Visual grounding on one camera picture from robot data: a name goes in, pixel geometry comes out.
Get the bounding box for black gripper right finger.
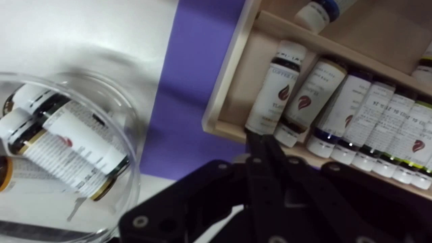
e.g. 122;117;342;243
265;133;432;243

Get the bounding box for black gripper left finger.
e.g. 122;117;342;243
118;129;273;243

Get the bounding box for wooden compartment tray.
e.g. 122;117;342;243
202;0;432;202

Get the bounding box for purple square mat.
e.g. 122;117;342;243
139;0;254;180

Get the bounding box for clear glass bowl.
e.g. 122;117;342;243
0;70;146;243

